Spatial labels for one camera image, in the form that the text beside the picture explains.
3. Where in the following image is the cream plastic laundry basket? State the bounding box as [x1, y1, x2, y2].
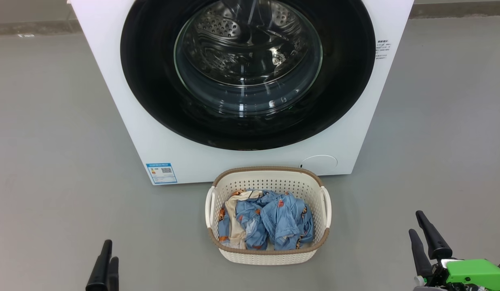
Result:
[205, 167, 332, 266]

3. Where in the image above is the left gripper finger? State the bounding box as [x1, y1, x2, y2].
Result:
[108, 257, 119, 291]
[86, 240, 113, 291]

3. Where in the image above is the stainless steel washing machine drum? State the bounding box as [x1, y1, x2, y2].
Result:
[184, 0, 316, 87]

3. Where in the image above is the blue energy label sticker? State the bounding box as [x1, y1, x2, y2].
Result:
[146, 163, 178, 184]

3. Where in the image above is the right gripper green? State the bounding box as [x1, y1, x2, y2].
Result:
[409, 211, 500, 291]

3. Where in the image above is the printed text notice label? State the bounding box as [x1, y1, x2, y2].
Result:
[375, 39, 390, 61]

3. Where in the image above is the blue patterned garment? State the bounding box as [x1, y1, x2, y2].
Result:
[217, 189, 315, 251]

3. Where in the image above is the black round glass washer door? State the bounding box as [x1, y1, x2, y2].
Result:
[120, 0, 376, 151]

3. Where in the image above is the round white filter cover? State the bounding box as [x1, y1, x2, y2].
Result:
[300, 155, 338, 176]

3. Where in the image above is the cream patterned garment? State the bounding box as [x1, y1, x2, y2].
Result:
[224, 190, 264, 249]

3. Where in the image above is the white front-load washing machine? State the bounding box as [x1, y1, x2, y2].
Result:
[68, 0, 415, 186]

